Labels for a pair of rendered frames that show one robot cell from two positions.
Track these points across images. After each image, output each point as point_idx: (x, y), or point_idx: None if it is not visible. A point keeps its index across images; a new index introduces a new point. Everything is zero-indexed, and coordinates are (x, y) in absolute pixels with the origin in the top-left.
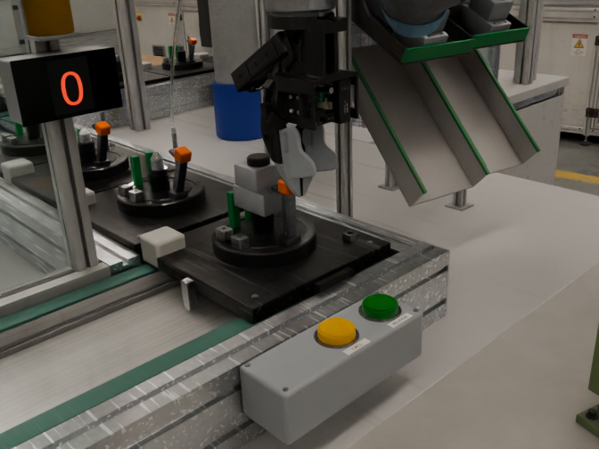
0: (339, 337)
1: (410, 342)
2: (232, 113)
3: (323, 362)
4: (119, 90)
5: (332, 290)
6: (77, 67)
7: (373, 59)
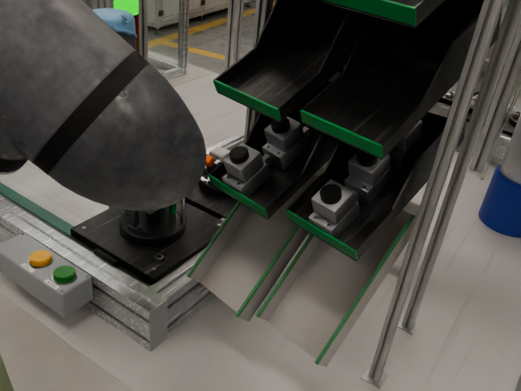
0: (29, 257)
1: (53, 301)
2: (488, 195)
3: (16, 257)
4: None
5: (94, 257)
6: None
7: (307, 185)
